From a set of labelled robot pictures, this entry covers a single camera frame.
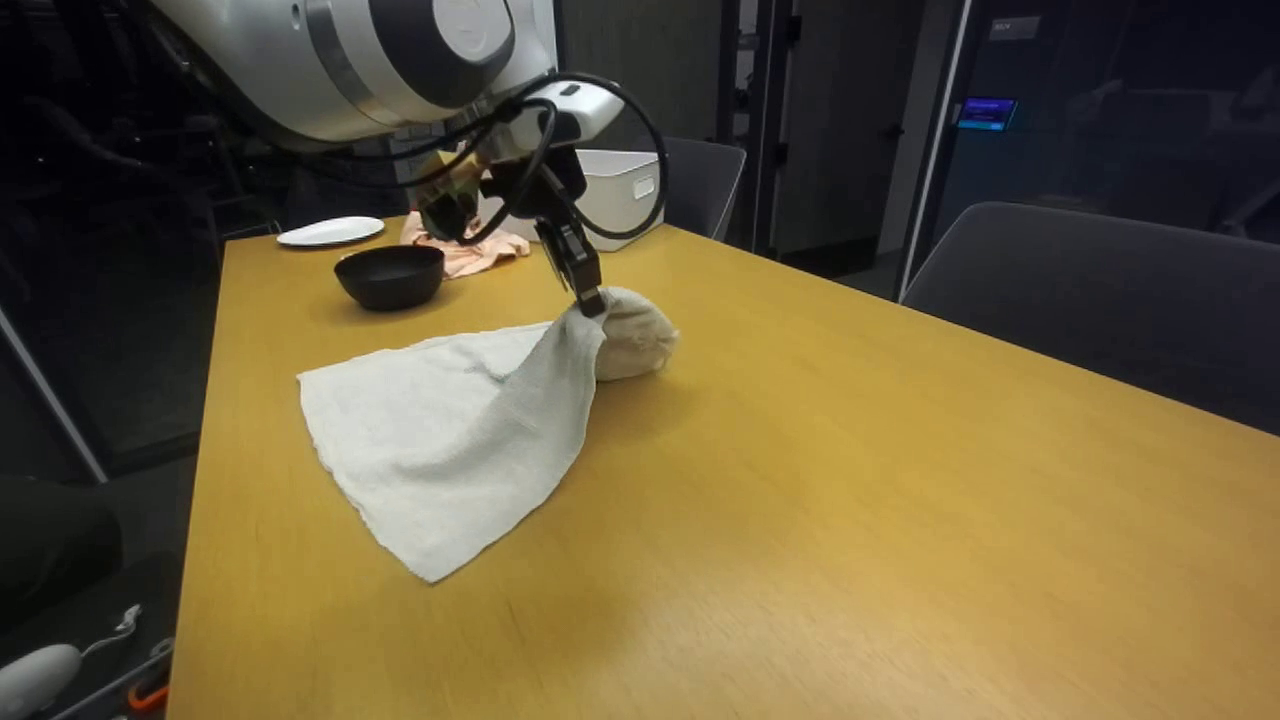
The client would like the thin white cable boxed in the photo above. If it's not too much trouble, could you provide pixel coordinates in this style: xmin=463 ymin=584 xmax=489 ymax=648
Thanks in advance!
xmin=74 ymin=600 xmax=147 ymax=663

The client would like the white plate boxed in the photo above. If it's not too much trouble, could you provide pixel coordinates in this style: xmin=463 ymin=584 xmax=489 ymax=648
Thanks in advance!
xmin=273 ymin=214 xmax=391 ymax=254

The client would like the white grey rounded object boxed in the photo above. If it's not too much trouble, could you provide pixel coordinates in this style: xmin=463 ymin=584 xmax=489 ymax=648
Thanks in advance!
xmin=0 ymin=640 xmax=86 ymax=720

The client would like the black bowl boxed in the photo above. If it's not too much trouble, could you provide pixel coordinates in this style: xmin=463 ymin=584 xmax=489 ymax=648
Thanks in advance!
xmin=332 ymin=241 xmax=447 ymax=316

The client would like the blue lit screen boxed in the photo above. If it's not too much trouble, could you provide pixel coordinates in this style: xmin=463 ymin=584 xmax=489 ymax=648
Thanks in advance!
xmin=952 ymin=91 xmax=1023 ymax=135

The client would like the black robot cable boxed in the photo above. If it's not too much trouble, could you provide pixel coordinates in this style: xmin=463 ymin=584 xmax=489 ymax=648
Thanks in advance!
xmin=397 ymin=69 xmax=673 ymax=247

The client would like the grey office chair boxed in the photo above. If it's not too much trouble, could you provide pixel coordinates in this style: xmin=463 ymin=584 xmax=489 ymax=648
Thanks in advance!
xmin=901 ymin=196 xmax=1280 ymax=440
xmin=656 ymin=134 xmax=752 ymax=246

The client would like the white terry towel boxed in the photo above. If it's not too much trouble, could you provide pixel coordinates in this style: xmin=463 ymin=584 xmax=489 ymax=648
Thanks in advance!
xmin=290 ymin=279 xmax=680 ymax=590

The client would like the white plastic bin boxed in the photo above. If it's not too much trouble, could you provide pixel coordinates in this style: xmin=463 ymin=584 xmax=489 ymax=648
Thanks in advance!
xmin=568 ymin=146 xmax=673 ymax=247

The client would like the orange handled tool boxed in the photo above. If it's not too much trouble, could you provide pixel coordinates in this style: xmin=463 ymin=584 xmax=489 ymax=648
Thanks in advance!
xmin=119 ymin=677 xmax=170 ymax=720

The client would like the pink crumpled cloth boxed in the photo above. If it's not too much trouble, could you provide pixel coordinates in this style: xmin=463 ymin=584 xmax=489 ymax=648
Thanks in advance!
xmin=397 ymin=205 xmax=537 ymax=284

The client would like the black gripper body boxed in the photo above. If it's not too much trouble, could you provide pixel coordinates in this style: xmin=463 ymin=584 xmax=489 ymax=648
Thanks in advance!
xmin=511 ymin=140 xmax=606 ymax=300

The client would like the grey metal stand leg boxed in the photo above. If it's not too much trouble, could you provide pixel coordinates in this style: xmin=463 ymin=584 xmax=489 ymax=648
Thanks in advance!
xmin=0 ymin=310 xmax=112 ymax=489

